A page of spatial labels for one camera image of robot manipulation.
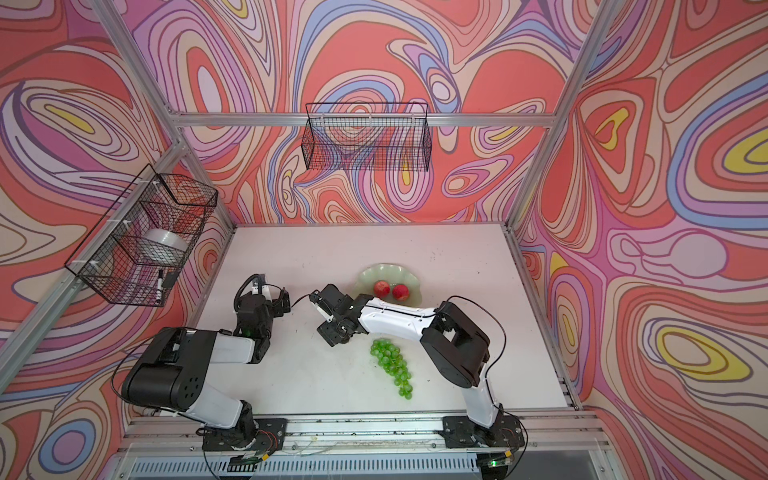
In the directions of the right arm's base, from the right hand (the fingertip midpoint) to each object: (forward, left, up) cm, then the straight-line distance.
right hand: (338, 331), depth 88 cm
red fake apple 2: (+13, -20, 0) cm, 24 cm away
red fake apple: (+14, -13, +1) cm, 19 cm away
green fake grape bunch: (-8, -15, 0) cm, 17 cm away
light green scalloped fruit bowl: (+18, -16, -1) cm, 24 cm away
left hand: (+14, +22, +4) cm, 26 cm away
